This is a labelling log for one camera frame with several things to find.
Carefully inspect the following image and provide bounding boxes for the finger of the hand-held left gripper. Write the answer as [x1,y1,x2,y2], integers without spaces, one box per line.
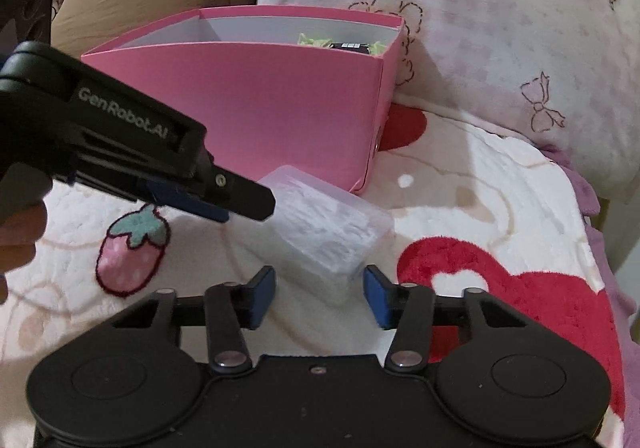
[144,178,231,225]
[192,152,277,222]

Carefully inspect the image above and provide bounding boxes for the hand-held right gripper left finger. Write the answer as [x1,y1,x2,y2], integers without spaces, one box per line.
[112,265,277,373]

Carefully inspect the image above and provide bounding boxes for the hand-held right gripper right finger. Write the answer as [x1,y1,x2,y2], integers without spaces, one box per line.
[362,264,530,373]

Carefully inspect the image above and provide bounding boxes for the clear plastic container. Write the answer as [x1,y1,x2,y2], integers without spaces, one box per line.
[249,165,395,307]

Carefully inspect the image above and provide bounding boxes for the pink cardboard box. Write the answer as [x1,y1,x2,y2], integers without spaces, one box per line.
[81,5,407,197]

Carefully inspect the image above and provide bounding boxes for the person's left hand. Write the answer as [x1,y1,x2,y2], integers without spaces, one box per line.
[0,200,49,305]

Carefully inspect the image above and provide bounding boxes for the printed bear blanket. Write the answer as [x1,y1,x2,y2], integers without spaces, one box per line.
[0,96,630,448]

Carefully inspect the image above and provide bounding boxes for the black item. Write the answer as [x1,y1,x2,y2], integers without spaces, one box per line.
[324,41,375,54]

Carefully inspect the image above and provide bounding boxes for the green shredded paper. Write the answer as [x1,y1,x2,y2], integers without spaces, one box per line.
[297,32,388,57]

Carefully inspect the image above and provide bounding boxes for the pink patterned pillow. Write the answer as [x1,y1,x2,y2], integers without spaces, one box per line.
[256,0,640,201]

